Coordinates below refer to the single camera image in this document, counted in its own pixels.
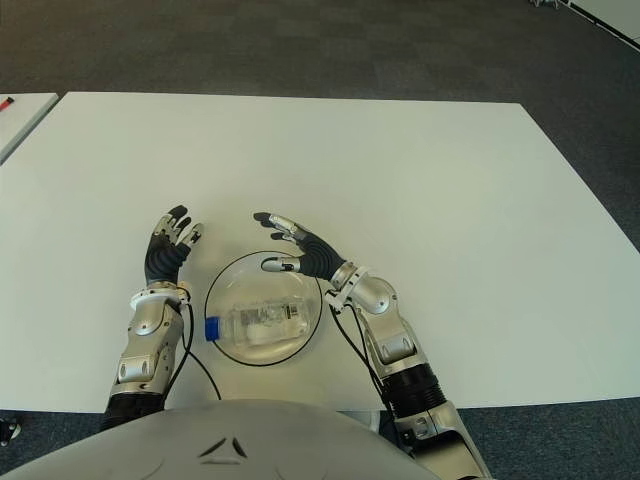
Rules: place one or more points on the robot left hand black silver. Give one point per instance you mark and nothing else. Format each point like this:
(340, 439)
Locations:
(162, 260)

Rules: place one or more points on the robot right hand black silver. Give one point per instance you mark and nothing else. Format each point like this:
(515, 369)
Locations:
(320, 257)

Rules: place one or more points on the clear water bottle blue cap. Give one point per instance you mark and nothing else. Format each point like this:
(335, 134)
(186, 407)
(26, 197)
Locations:
(260, 325)

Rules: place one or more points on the robot right arm silver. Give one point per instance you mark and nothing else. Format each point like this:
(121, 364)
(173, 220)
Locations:
(395, 340)

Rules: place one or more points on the robot left arm silver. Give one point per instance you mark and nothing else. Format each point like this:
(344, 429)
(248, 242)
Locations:
(145, 345)

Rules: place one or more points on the white plate black rim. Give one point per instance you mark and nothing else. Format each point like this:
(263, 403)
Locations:
(235, 280)

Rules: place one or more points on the grey robot torso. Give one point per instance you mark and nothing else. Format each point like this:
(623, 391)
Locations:
(225, 440)

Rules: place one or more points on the white side table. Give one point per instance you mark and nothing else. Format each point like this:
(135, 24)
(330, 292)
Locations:
(20, 125)

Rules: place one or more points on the red marker pen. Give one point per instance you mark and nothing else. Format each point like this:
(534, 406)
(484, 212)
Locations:
(6, 104)

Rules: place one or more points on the black caster wheel base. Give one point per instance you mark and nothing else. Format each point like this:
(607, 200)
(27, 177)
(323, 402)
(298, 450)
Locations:
(10, 431)

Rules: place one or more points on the grey chair base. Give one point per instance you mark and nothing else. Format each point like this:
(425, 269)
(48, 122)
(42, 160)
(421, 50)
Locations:
(542, 2)

